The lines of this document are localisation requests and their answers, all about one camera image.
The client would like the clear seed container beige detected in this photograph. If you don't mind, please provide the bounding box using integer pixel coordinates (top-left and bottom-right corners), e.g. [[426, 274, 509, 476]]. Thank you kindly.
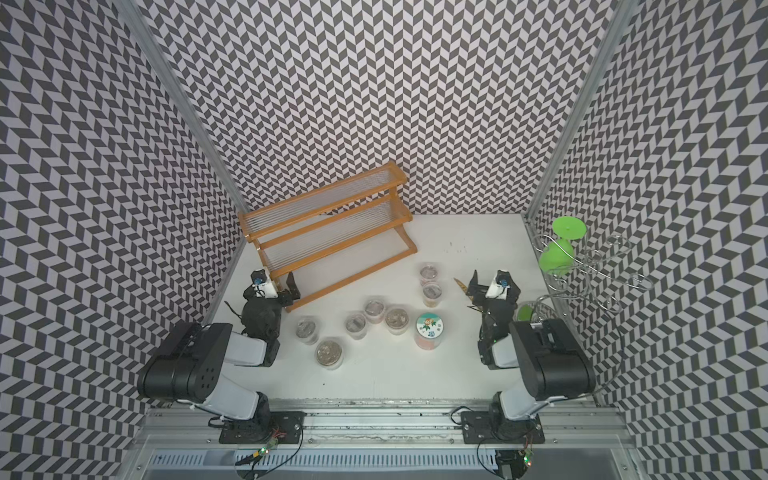
[[384, 306, 410, 335]]

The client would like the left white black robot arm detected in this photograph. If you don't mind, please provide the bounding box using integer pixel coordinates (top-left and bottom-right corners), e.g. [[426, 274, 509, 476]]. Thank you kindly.
[[137, 269, 301, 444]]

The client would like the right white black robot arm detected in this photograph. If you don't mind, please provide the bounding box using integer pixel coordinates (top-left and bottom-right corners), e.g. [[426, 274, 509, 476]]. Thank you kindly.
[[461, 270, 596, 446]]

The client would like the pink jar floral lid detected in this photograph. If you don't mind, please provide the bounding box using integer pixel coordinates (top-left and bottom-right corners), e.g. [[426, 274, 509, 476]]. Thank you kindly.
[[415, 312, 445, 350]]

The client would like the clear seed container red label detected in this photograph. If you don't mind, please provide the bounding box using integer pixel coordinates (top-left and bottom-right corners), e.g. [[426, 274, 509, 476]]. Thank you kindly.
[[344, 313, 368, 340]]

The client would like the orange wooden tiered shelf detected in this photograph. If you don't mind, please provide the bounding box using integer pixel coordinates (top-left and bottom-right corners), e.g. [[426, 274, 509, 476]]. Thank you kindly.
[[238, 161, 418, 312]]

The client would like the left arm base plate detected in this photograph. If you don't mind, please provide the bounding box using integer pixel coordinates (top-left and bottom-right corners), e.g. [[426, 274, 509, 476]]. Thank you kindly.
[[218, 411, 306, 445]]

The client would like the clear seed container front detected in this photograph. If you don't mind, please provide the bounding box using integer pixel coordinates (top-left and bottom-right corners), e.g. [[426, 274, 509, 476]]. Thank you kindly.
[[315, 338, 344, 370]]

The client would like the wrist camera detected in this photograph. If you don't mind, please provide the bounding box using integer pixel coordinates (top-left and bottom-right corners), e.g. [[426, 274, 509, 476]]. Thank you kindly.
[[485, 270, 512, 300], [250, 268, 278, 299]]

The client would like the green plastic goblet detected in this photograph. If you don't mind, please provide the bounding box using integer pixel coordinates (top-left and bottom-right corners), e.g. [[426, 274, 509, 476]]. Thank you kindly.
[[539, 216, 587, 276]]

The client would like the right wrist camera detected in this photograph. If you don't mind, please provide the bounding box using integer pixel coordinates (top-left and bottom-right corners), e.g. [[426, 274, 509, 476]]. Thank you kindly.
[[485, 270, 512, 300]]

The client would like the silver wire cup rack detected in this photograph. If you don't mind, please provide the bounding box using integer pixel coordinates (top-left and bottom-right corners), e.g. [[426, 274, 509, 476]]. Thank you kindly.
[[514, 233, 653, 324]]

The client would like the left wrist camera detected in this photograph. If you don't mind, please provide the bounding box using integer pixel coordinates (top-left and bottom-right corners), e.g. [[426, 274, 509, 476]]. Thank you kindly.
[[250, 268, 278, 299]]

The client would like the aluminium front rail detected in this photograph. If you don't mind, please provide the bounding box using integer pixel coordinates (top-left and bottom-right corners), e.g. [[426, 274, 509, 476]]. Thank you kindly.
[[130, 399, 634, 451]]

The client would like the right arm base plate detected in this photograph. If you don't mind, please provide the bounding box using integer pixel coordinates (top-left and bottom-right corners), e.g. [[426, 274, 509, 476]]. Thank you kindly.
[[457, 410, 545, 445]]

